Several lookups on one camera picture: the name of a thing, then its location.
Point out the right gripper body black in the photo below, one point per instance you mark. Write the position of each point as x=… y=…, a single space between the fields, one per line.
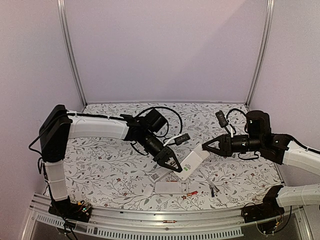
x=228 y=151

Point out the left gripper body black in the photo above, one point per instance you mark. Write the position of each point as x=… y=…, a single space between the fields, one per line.
x=162 y=153

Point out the long white remote control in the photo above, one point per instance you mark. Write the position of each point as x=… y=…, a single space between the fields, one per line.
x=157 y=176

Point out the white remote with buttons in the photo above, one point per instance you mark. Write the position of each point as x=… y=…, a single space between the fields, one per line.
x=192 y=161

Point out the white battery cover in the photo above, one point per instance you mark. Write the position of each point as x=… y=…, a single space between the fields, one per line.
x=147 y=192

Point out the purple AA battery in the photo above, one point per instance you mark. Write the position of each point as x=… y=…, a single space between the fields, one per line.
x=212 y=191

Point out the red gold AA battery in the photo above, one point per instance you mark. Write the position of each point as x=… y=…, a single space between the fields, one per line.
x=169 y=221

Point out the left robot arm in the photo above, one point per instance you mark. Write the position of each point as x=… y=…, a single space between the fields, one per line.
x=62 y=125

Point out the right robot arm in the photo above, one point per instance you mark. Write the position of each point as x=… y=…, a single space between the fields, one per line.
x=279 y=148

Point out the floral table mat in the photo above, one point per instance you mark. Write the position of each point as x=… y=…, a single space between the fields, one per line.
x=110 y=173

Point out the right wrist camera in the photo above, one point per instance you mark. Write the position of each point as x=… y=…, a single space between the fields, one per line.
x=222 y=120

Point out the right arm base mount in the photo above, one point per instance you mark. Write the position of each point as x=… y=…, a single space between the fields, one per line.
x=269 y=208

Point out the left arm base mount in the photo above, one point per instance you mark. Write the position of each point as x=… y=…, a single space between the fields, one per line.
x=66 y=209

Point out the aluminium front rail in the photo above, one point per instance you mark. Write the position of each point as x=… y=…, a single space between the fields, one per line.
x=126 y=224

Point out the right aluminium frame post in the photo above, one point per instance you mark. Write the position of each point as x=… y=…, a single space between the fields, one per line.
x=270 y=4

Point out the aluminium frame post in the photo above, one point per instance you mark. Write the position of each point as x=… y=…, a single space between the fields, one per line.
x=62 y=13
x=270 y=4

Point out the left aluminium frame post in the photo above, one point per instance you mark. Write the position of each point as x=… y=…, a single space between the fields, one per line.
x=62 y=13

